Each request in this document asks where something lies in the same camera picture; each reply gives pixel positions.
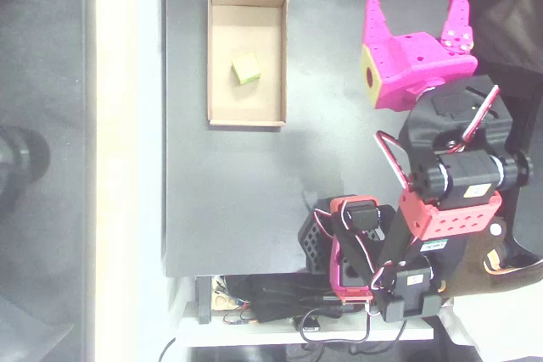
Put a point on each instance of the magenta gripper, yellow patch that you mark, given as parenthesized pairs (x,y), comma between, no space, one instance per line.
(417,66)

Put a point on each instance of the green cube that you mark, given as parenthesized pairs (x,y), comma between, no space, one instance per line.
(246,67)

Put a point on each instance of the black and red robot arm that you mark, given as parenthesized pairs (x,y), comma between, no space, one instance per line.
(454,175)

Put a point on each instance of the black perforated arm base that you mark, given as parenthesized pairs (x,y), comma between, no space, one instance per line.
(314,239)

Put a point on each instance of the cardboard box tray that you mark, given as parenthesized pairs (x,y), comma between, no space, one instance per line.
(254,103)

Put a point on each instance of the grey-brown cloth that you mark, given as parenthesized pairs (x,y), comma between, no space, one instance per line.
(513,23)

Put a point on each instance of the brown felt bag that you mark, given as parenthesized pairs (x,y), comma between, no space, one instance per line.
(479,268)

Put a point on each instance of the black plug connector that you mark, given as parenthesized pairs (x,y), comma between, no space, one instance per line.
(309,324)

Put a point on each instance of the light wooden tag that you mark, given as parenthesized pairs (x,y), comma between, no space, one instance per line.
(221,300)

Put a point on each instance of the small circuit board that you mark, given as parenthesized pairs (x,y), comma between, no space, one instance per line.
(239,319)

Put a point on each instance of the black table clamp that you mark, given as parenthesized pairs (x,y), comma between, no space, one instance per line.
(204,298)

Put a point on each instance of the white shelf board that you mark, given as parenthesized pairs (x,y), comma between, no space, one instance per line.
(254,332)

